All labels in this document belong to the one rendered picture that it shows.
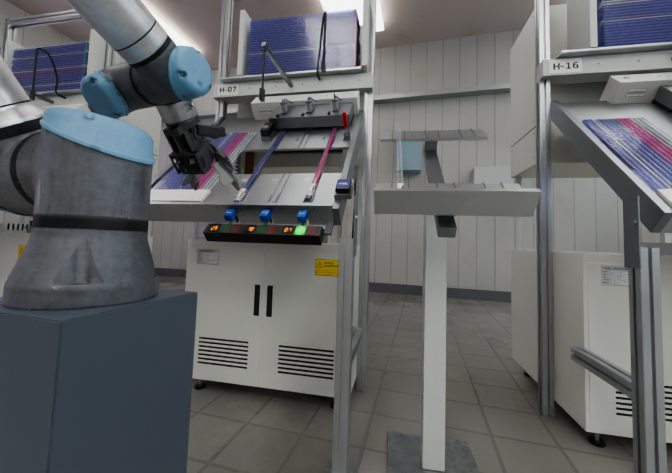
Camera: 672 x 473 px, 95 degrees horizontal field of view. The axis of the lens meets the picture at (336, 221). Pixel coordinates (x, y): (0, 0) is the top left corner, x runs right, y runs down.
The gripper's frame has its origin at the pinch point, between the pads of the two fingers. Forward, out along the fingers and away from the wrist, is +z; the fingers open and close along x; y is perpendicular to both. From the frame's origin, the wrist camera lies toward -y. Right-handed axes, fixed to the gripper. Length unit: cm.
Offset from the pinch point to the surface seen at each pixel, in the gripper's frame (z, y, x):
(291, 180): 9.8, -18.3, 13.6
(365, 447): 72, 36, 40
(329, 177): 9.8, -19.9, 26.1
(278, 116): 3, -57, -2
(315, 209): 9.0, -2.4, 25.3
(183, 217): 13.0, -2.4, -18.3
